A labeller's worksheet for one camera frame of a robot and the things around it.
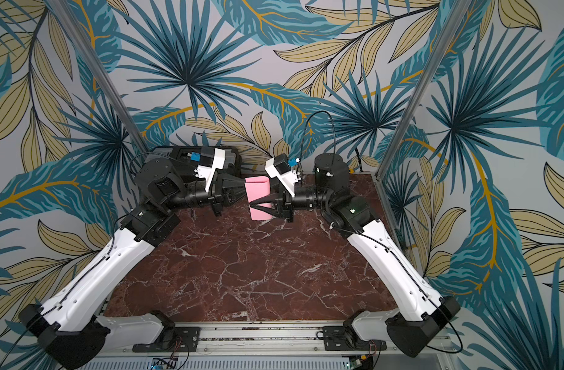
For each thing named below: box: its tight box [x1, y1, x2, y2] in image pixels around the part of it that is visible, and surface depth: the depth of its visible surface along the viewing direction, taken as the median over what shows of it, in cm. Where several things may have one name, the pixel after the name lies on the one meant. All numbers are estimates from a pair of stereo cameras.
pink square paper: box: [244, 175, 273, 220], surface depth 51 cm
